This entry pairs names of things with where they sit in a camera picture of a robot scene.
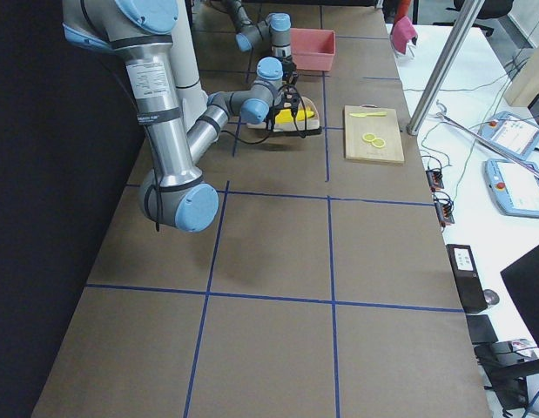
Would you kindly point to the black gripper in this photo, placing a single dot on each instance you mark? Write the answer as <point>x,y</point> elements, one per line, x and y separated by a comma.
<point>288,69</point>
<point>274,117</point>

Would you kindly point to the beige plastic dustpan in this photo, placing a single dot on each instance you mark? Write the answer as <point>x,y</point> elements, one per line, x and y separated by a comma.
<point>307,118</point>

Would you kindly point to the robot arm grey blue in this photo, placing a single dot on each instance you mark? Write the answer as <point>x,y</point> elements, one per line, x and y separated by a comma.
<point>273,30</point>
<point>181,121</point>

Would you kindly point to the pink plastic bin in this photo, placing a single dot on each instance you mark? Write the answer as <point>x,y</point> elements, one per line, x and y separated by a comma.
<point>313,49</point>

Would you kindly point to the lemon slice upper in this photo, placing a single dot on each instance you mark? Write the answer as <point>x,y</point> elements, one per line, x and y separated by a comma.
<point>368,137</point>

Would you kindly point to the yellow-green plastic knife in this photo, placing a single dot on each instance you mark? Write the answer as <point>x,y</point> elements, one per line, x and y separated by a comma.
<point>375,114</point>

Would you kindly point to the bamboo cutting board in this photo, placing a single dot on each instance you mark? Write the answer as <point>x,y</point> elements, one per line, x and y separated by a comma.
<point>385,127</point>

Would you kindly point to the magenta cloth on chair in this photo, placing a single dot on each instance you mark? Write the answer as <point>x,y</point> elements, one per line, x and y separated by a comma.
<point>403,34</point>

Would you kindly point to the red black connector box far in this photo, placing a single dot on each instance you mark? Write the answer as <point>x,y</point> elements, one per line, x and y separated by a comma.
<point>435,181</point>

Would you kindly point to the red black connector box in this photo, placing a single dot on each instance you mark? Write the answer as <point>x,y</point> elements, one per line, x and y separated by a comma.
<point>444,207</point>
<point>435,181</point>

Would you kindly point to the red black connector box near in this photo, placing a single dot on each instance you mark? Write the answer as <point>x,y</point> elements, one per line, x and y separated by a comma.
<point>444,207</point>

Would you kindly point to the teach pendant far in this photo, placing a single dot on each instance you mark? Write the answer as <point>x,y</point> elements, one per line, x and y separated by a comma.
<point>515,135</point>

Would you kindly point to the teach pendant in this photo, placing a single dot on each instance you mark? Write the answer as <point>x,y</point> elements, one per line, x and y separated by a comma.
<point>513,189</point>
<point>515,135</point>

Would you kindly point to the black power box labelled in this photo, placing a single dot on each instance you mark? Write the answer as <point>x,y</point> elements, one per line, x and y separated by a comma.
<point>466,278</point>

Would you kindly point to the teach pendant near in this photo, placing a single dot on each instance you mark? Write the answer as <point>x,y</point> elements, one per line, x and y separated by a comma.
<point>513,189</point>

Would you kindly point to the black monitor corner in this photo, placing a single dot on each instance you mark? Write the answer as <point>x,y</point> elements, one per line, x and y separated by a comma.
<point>521,280</point>

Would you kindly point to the aluminium frame post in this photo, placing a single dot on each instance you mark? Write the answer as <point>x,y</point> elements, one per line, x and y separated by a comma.
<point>456,37</point>

